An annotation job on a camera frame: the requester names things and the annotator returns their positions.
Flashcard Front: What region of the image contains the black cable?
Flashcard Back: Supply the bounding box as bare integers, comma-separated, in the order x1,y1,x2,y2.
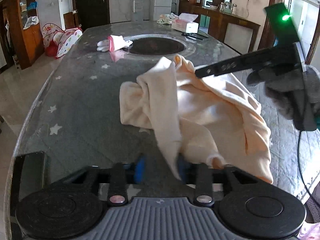
297,129,315,201

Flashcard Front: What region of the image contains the cream white garment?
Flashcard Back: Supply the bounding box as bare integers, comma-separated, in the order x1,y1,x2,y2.
119,55,273,183

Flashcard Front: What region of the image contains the floral plastic bag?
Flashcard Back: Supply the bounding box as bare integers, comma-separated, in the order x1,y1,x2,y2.
157,13,179,25

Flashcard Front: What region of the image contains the right gloved hand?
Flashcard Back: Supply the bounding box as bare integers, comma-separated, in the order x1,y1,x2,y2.
247,65,319,125

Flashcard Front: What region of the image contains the wooden console table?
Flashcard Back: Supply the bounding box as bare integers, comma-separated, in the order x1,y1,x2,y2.
190,5,260,53

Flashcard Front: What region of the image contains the polka dot play tent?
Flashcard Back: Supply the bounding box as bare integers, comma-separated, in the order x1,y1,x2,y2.
42,23,82,59

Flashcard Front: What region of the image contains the tissue box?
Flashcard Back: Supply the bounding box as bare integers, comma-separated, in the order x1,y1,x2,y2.
171,13,199,34

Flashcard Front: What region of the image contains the water dispenser with bottle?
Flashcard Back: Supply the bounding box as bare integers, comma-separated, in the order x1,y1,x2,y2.
131,0,144,23

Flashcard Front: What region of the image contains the dark wooden door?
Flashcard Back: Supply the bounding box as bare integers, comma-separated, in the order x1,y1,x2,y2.
72,0,110,30

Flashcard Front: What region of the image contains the wooden shelf cabinet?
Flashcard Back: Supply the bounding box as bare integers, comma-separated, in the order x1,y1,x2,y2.
7,0,44,69

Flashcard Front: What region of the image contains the round black induction cooktop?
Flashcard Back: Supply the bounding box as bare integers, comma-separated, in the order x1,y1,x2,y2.
123,37,186,56

